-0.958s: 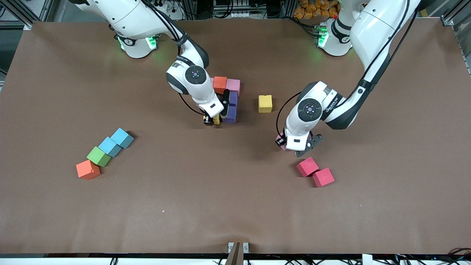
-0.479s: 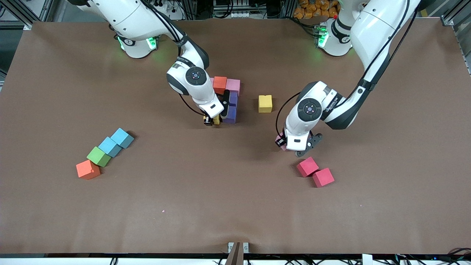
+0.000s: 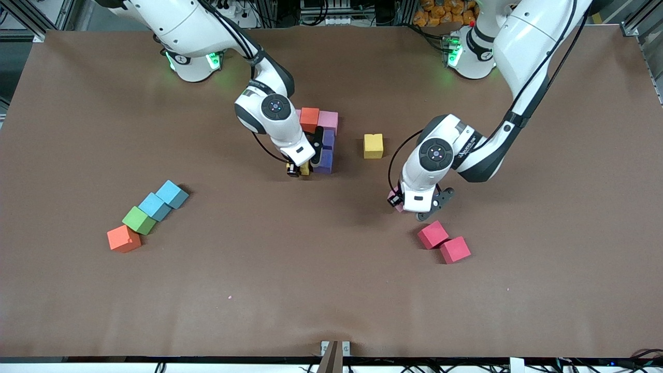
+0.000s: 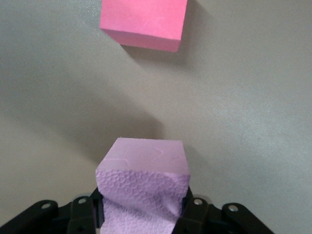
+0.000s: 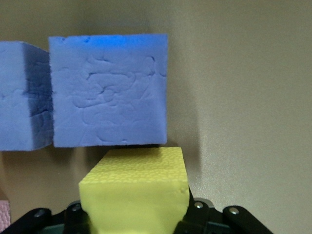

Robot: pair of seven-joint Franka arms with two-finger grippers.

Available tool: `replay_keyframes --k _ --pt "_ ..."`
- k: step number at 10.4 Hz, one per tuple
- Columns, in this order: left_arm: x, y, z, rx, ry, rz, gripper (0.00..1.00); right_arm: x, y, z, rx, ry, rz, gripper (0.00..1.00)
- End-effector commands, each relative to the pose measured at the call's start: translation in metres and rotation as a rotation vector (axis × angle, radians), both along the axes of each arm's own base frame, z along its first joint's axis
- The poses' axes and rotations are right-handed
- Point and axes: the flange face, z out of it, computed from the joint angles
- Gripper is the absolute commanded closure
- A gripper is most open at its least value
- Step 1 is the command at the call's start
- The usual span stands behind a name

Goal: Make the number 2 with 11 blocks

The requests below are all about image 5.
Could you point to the brown table cover sheet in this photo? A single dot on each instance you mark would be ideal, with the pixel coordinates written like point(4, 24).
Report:
point(243, 97)

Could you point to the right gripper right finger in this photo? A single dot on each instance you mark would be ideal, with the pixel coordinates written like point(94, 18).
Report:
point(197, 217)

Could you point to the pink foam block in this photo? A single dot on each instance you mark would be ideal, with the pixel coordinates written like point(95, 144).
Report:
point(4, 214)

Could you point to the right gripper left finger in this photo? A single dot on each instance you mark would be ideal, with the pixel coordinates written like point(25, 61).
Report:
point(70, 219)

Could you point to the yellow foam block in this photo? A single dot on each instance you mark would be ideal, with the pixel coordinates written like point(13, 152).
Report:
point(136, 175)

